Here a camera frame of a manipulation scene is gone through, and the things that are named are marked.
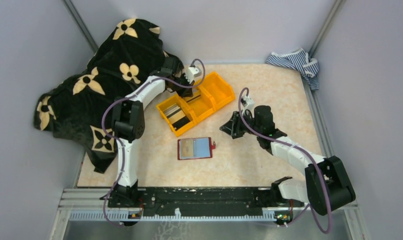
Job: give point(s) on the red leather card holder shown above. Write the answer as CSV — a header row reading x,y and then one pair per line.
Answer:
x,y
203,148

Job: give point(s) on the yellow plastic bin right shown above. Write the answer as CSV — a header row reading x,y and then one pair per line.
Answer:
x,y
217,90

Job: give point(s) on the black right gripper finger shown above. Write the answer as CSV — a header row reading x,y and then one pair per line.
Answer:
x,y
232,127
243,128

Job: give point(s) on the yellow plastic bin left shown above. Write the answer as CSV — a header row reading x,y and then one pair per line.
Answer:
x,y
176,100

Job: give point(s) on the cards in left bin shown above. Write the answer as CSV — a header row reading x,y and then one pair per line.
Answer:
x,y
176,116

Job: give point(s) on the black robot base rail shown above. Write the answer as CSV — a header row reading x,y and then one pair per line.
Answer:
x,y
203,202

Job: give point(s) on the aluminium frame rail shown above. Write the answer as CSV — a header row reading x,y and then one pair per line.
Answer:
x,y
87,204

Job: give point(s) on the yellow plastic bin middle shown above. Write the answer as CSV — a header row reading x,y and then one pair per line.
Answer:
x,y
201,105

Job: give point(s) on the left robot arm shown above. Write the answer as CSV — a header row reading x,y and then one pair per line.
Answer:
x,y
128,120

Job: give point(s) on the black floral blanket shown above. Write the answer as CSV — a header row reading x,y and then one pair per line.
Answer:
x,y
77,109

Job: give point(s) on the blue white striped cloth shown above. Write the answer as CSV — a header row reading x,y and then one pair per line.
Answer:
x,y
300,61

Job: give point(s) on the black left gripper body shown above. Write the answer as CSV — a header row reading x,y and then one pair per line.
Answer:
x,y
182,81

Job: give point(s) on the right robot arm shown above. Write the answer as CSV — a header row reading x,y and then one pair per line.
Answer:
x,y
326,187

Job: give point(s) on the yellow plastic bin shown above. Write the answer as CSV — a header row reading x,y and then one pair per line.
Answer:
x,y
176,100
217,90
201,105

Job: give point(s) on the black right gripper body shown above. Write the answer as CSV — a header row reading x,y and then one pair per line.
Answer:
x,y
251,123

